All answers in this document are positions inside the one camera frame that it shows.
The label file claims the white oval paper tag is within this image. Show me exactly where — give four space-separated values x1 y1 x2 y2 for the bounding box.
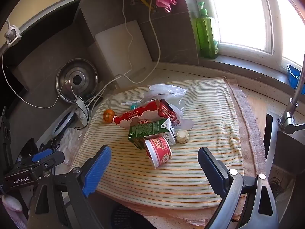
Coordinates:
170 118 194 130

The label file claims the round foil-wrapped pastry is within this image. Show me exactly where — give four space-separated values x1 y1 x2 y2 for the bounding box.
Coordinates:
175 129 190 144

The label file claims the red yogurt cup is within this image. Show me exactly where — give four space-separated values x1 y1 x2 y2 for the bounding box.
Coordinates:
144 136 172 170

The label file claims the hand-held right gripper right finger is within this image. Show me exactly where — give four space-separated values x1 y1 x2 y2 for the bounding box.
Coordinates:
198 147 280 229

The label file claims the white cutting board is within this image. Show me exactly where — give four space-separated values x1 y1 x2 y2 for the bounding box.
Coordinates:
95 21 153 89

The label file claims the blue plastic container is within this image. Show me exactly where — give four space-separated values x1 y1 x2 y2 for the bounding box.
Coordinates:
286 64 302 86

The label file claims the person's left hand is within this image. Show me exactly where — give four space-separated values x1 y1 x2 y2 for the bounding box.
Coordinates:
1 194 28 229

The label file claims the steel pot lid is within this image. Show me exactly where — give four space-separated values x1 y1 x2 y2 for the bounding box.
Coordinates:
56 58 99 104

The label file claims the white cable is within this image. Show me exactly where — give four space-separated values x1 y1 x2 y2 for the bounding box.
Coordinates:
88 0 134 108
119 2 161 84
1 50 77 109

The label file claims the red paper carton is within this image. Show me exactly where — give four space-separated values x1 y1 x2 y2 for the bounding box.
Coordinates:
113 99 178 126

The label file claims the green soap pump bottle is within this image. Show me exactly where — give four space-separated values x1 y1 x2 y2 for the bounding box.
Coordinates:
195 2 220 60

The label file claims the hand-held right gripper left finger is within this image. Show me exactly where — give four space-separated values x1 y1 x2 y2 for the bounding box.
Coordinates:
27 145 112 229

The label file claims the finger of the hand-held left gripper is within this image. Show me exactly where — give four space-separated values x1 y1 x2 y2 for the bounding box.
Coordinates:
36 151 65 172
15 149 54 170

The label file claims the dark blue plastic basket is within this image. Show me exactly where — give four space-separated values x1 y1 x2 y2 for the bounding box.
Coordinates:
111 204 148 229

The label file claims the clear plastic bag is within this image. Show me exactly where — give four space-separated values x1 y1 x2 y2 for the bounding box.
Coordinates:
120 84 187 120

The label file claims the striped folded cloth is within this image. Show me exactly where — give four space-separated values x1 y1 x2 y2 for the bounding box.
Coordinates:
69 76 266 227

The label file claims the green white milk carton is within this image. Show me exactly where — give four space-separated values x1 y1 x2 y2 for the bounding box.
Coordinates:
128 119 177 150

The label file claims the steel sink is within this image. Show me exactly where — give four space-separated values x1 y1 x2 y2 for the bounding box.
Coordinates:
263 113 305 220

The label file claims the white charger with cables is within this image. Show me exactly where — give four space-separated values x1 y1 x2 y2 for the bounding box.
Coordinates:
74 95 90 128

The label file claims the small orange fruit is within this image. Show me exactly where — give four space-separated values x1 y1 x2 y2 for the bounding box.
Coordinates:
103 109 115 124

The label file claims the ring light with stand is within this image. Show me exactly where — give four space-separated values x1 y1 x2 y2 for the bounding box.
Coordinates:
49 111 77 139

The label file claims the white cable clip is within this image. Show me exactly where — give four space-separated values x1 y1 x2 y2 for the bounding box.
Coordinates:
5 25 22 46

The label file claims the steel faucet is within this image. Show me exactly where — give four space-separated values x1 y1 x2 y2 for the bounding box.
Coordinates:
278 52 305 134

